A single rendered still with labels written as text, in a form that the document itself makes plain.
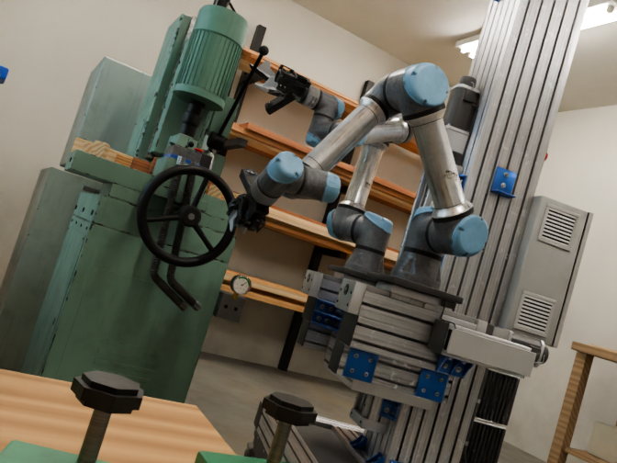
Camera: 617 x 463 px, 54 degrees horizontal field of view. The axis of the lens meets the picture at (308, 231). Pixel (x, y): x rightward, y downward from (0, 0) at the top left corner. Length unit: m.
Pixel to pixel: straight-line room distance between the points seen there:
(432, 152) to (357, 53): 3.50
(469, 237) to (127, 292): 1.01
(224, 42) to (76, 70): 2.36
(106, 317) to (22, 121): 2.54
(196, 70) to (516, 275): 1.24
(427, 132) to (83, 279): 1.06
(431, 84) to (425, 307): 0.63
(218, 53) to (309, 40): 2.87
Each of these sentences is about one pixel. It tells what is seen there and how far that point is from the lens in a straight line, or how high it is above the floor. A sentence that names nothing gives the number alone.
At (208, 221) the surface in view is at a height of 0.82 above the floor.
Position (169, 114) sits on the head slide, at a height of 1.14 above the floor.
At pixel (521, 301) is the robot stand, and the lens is 2.12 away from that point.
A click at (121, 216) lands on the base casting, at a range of 1.89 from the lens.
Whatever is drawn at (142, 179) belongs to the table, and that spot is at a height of 0.88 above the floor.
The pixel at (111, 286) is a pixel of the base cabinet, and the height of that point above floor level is 0.55.
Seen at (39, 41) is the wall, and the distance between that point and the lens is 4.38.
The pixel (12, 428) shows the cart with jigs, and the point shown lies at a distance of 0.66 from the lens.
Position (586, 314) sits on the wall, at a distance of 4.83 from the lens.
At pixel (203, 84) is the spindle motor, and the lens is 2.06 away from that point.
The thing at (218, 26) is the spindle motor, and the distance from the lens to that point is 2.11.
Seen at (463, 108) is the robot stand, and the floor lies 1.45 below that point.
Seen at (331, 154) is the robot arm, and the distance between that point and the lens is 1.65.
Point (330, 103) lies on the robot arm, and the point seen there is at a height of 1.35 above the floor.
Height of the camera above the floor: 0.74
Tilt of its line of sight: 4 degrees up
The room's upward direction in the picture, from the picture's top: 17 degrees clockwise
